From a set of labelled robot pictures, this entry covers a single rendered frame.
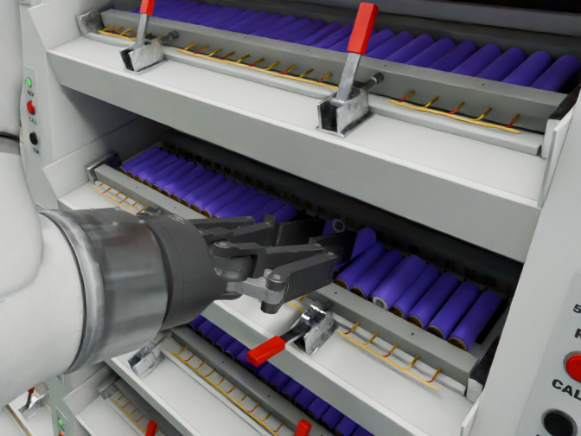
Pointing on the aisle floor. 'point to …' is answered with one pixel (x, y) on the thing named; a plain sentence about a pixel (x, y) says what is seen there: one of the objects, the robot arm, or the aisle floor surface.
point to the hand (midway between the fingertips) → (315, 242)
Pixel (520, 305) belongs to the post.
